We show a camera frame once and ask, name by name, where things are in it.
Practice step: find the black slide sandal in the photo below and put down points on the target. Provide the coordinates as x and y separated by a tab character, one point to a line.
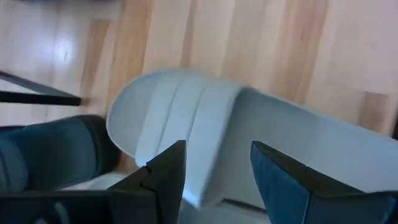
46	152

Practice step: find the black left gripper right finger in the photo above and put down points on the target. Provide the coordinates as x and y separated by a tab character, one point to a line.
295	196

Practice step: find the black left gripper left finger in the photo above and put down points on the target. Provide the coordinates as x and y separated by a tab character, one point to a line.
149	199

